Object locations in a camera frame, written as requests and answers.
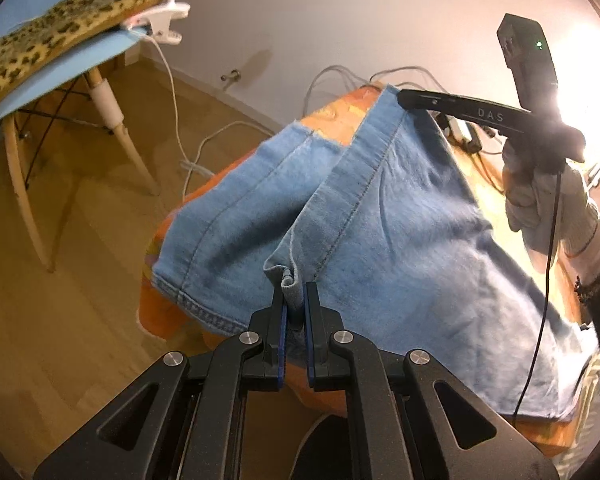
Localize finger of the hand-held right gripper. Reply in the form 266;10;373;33
397;88;527;134

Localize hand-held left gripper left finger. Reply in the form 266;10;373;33
32;287;287;480

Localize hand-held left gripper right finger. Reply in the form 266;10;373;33
305;282;561;480

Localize blue denim pants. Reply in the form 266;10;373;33
152;84;600;421

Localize person's right hand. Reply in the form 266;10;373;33
502;145;600;281

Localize orange floral table cover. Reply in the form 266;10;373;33
137;87;600;458

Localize white green patterned cloth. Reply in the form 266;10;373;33
555;355;600;467

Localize white clip lamp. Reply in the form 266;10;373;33
120;0;191;44

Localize blue chair with wooden legs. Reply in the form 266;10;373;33
0;0;191;273

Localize leopard print cushion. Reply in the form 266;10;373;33
0;0;169;111

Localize grey cable bundle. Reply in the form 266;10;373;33
304;64;448;113

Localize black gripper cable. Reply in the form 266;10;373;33
511;169;564;419

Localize dark beaded bracelet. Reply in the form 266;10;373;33
574;240;600;306

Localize white lamp cable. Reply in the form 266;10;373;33
149;35;276;201

